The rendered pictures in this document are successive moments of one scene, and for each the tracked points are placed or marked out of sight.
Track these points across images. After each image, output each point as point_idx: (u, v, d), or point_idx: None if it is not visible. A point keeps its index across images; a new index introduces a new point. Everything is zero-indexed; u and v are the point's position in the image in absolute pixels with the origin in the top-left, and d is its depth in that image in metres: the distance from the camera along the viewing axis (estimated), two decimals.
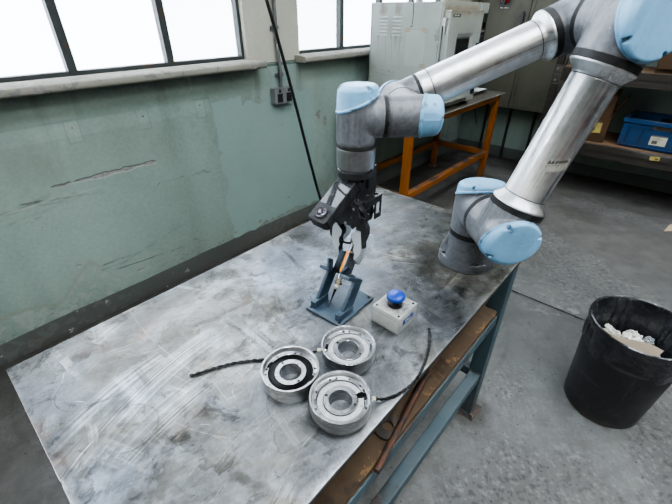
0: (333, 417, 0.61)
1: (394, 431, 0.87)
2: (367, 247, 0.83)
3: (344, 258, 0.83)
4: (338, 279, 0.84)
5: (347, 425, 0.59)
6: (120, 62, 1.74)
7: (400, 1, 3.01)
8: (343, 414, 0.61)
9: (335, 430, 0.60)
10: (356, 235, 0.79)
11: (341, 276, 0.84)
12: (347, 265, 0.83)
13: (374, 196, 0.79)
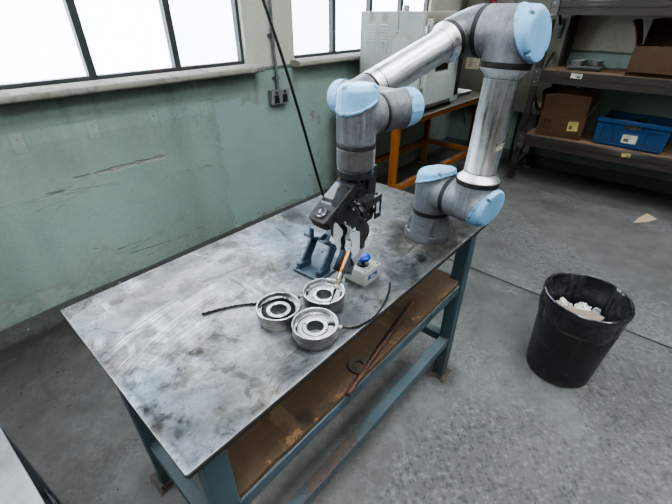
0: (309, 337, 0.83)
1: (364, 367, 1.09)
2: (365, 247, 0.83)
3: (344, 257, 0.83)
4: (338, 278, 0.84)
5: (319, 341, 0.81)
6: (133, 67, 1.96)
7: (389, 8, 3.23)
8: (316, 335, 0.83)
9: (310, 345, 0.81)
10: (355, 235, 0.79)
11: (341, 276, 0.84)
12: (347, 265, 0.83)
13: (374, 196, 0.79)
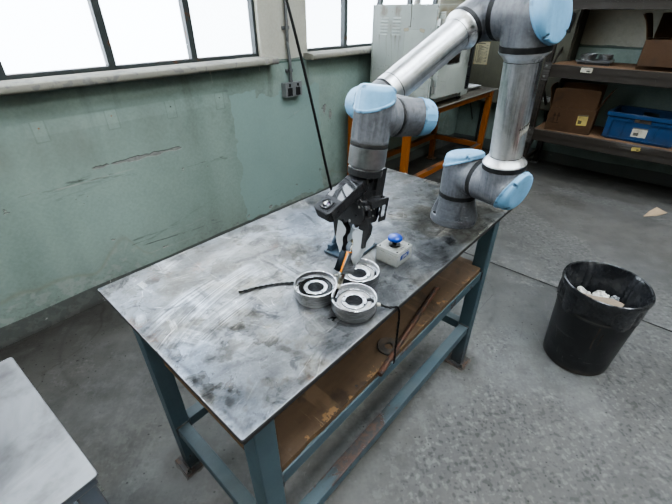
0: (347, 309, 0.85)
1: (394, 348, 1.10)
2: (366, 248, 0.83)
3: (344, 258, 0.83)
4: (340, 278, 0.85)
5: (355, 313, 0.82)
6: (151, 58, 1.97)
7: (399, 3, 3.24)
8: (354, 308, 0.85)
9: (346, 317, 0.83)
10: (357, 234, 0.80)
11: (342, 276, 0.85)
12: (347, 265, 0.83)
13: (381, 198, 0.80)
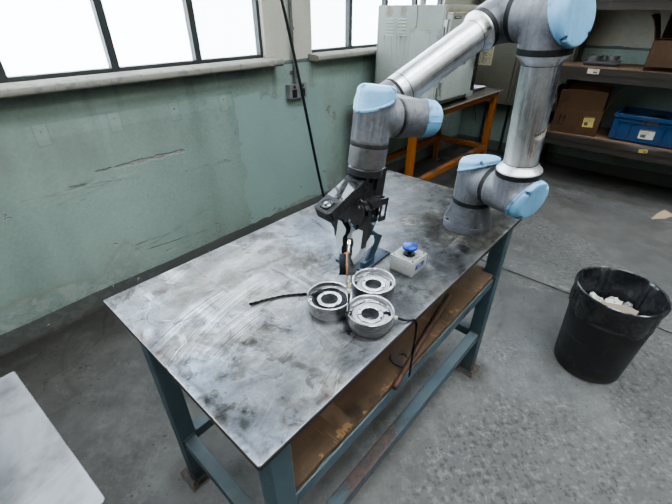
0: (363, 323, 0.81)
1: (408, 360, 1.06)
2: (366, 248, 0.83)
3: None
4: (348, 282, 0.84)
5: (372, 328, 0.79)
6: (155, 60, 1.93)
7: (404, 3, 3.21)
8: (370, 322, 0.81)
9: (363, 331, 0.80)
10: (358, 234, 0.80)
11: (350, 279, 0.84)
12: (349, 265, 0.83)
13: (381, 198, 0.80)
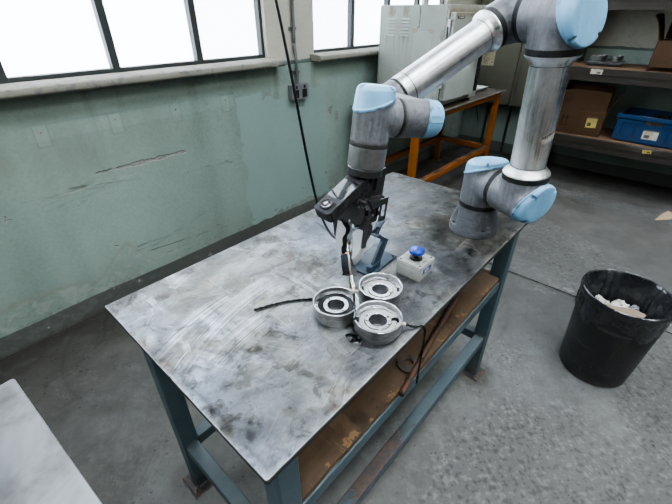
0: (371, 330, 0.80)
1: (414, 366, 1.05)
2: (366, 248, 0.83)
3: None
4: (352, 282, 0.83)
5: (380, 335, 0.77)
6: (156, 60, 1.92)
7: (406, 3, 3.19)
8: (378, 329, 0.80)
9: (371, 338, 0.78)
10: (358, 234, 0.80)
11: (353, 278, 0.83)
12: (351, 265, 0.83)
13: (380, 198, 0.80)
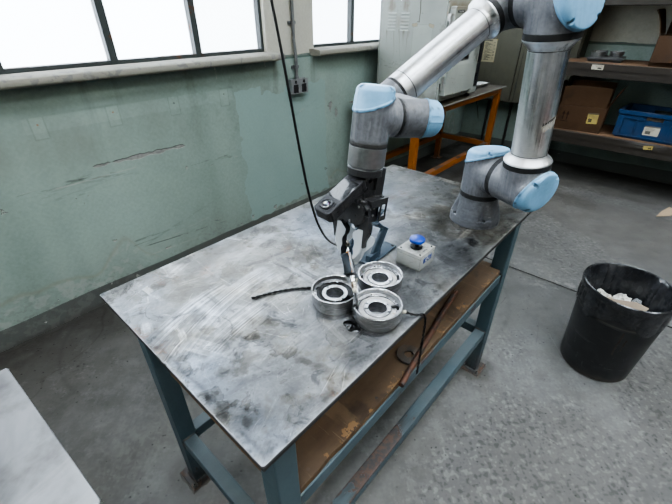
0: (370, 317, 0.78)
1: (415, 357, 1.03)
2: (367, 248, 0.83)
3: None
4: (353, 281, 0.82)
5: (380, 322, 0.76)
6: (154, 53, 1.90)
7: None
8: (378, 316, 0.78)
9: (370, 326, 0.77)
10: (358, 234, 0.80)
11: (354, 278, 0.82)
12: (352, 264, 0.83)
13: (380, 198, 0.80)
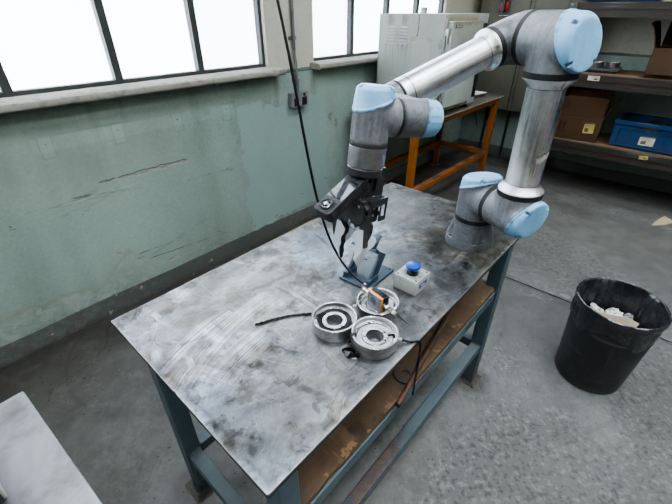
0: (368, 345, 0.83)
1: (411, 377, 1.08)
2: (368, 249, 0.83)
3: (373, 305, 0.94)
4: (388, 310, 0.90)
5: (377, 351, 0.80)
6: (158, 71, 1.95)
7: (405, 10, 3.22)
8: (375, 344, 0.83)
9: (368, 354, 0.81)
10: (358, 234, 0.79)
11: (385, 309, 0.90)
12: (374, 306, 0.92)
13: (380, 198, 0.80)
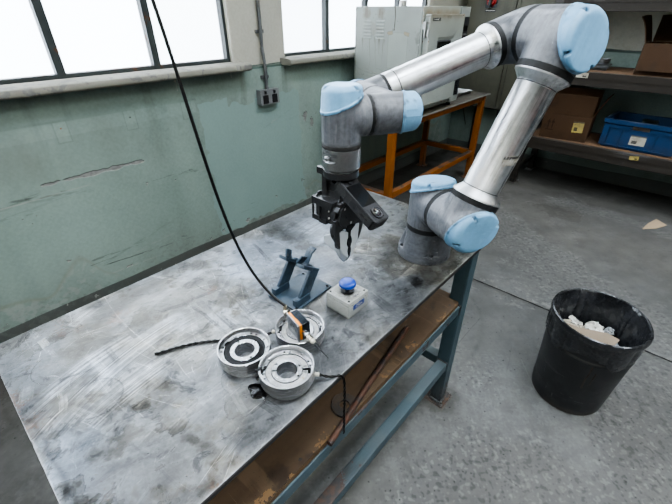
0: (275, 383, 0.69)
1: (349, 409, 0.94)
2: None
3: (294, 330, 0.80)
4: (307, 338, 0.76)
5: (283, 391, 0.67)
6: (108, 65, 1.81)
7: (386, 4, 3.09)
8: (284, 381, 0.69)
9: (274, 394, 0.68)
10: (355, 228, 0.82)
11: (304, 336, 0.77)
12: (294, 332, 0.79)
13: None
